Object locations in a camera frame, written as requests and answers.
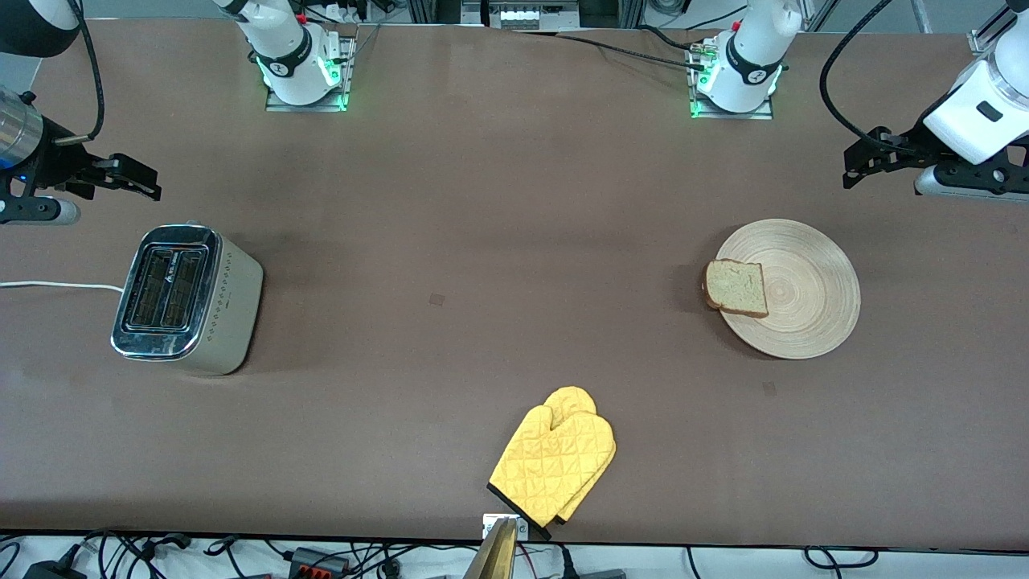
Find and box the round wooden plate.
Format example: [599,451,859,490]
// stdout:
[714,219,862,360]

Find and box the brown bread slice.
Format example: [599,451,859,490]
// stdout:
[704,259,769,319]

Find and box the silver beige two-slot toaster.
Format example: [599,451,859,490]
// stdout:
[110,224,264,377]

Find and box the grey power strip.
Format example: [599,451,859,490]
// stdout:
[462,0,581,31]

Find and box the yellow quilted oven mitt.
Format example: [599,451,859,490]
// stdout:
[488,404,617,541]
[543,386,617,524]

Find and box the black orange connector block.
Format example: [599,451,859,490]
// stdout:
[288,547,352,577]

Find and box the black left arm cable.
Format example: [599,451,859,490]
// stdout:
[819,2,1014,155]

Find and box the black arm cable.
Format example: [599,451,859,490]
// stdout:
[55,0,107,147]
[819,2,1014,155]

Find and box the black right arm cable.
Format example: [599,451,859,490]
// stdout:
[55,0,107,147]

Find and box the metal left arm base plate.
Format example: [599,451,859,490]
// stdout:
[689,39,777,121]

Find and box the white toaster power cord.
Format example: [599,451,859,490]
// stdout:
[0,280,126,295]

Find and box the aluminium frame post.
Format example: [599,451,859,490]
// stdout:
[969,8,1011,55]

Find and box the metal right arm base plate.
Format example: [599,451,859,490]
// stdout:
[265,34,358,113]

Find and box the black cable on table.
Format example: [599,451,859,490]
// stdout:
[555,31,710,72]

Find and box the small white mount box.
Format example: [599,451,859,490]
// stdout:
[482,515,529,541]

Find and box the tan metal camera bracket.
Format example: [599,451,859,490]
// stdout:
[462,516,519,579]

